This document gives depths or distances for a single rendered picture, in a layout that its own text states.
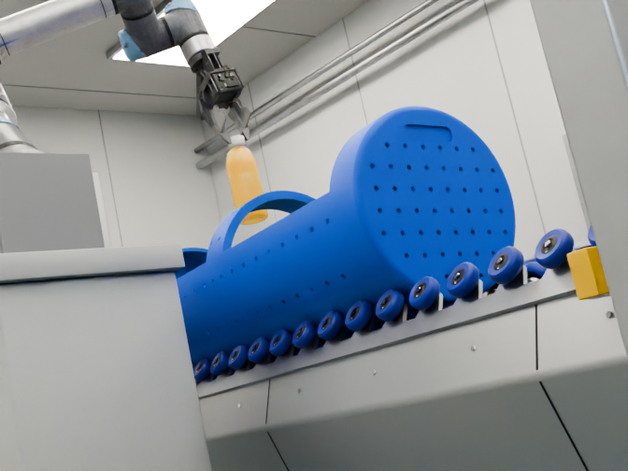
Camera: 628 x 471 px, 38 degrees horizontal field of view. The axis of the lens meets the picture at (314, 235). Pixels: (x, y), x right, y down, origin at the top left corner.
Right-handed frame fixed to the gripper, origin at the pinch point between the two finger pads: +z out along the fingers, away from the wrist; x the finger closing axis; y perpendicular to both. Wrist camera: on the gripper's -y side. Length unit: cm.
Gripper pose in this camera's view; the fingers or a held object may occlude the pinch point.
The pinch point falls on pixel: (235, 138)
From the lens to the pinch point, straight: 206.6
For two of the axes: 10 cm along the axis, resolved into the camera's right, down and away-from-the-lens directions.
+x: 8.1, -2.4, 5.3
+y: 4.0, -4.3, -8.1
